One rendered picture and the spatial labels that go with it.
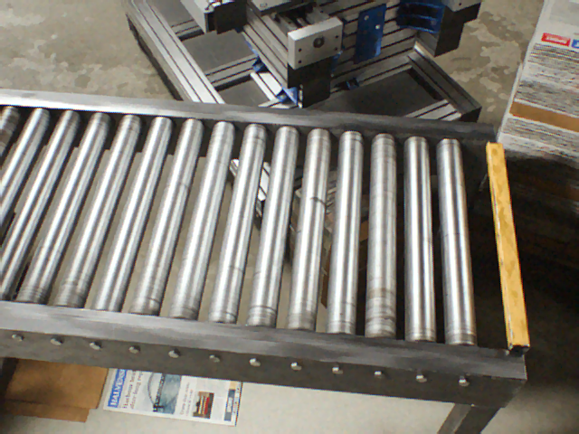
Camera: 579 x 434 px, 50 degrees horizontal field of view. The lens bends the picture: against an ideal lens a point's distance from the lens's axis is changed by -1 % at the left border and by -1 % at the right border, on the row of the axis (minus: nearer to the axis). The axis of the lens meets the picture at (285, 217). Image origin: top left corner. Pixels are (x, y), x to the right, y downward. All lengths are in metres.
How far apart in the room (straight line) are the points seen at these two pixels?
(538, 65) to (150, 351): 1.06
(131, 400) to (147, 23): 1.44
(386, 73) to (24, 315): 1.59
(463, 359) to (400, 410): 0.83
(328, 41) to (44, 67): 1.55
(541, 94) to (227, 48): 1.23
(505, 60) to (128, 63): 1.57
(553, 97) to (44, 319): 1.21
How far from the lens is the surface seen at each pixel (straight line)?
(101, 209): 1.19
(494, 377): 1.02
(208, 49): 2.43
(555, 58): 1.57
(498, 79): 2.74
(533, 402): 1.94
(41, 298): 1.12
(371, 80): 2.27
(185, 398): 1.83
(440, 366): 1.01
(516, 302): 1.07
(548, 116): 1.67
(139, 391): 1.86
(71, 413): 1.90
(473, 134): 1.31
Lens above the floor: 1.70
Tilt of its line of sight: 53 degrees down
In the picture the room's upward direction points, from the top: straight up
